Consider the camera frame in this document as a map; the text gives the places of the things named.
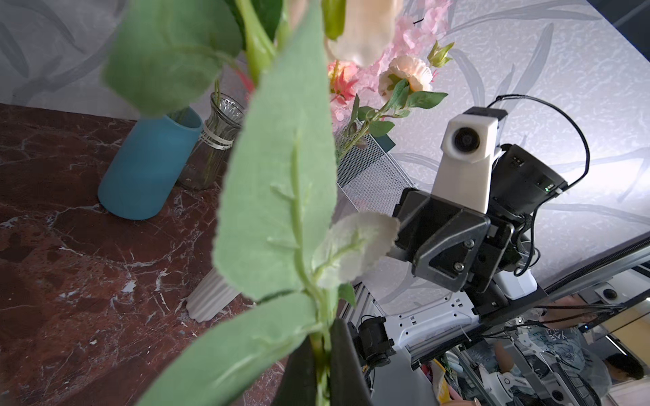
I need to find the white ribbed vase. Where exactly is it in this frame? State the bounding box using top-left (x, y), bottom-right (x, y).
top-left (186, 268), bottom-right (240, 322)

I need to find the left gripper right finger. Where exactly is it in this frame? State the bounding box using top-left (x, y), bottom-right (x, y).
top-left (329, 319), bottom-right (372, 406)

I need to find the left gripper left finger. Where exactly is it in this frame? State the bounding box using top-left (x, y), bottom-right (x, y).
top-left (272, 337), bottom-right (317, 406)

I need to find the small pink rose stem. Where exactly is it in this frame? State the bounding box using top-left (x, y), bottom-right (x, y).
top-left (328, 60), bottom-right (359, 105)

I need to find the small peach rose stem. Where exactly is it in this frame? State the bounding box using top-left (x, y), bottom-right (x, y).
top-left (103, 1), bottom-right (399, 405)

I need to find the pink cherry blossom tree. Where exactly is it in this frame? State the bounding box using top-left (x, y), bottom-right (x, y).
top-left (326, 1), bottom-right (452, 129)

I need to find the teal ceramic vase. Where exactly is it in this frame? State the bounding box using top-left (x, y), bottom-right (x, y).
top-left (97, 108), bottom-right (203, 220)

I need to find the person behind the rig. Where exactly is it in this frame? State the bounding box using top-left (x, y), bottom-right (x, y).
top-left (521, 294), bottom-right (645, 399)

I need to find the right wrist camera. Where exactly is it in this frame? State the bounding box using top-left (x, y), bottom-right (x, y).
top-left (432, 107), bottom-right (508, 214)

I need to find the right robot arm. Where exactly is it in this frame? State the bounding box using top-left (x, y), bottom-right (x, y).
top-left (349, 94), bottom-right (571, 367)

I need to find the pale peach rose cluster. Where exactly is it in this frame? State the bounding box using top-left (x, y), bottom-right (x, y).
top-left (331, 42), bottom-right (455, 162)

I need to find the white wire mesh basket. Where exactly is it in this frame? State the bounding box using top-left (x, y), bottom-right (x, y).
top-left (338, 135), bottom-right (416, 215)

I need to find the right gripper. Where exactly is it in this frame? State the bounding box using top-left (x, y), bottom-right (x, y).
top-left (389, 188), bottom-right (514, 307)

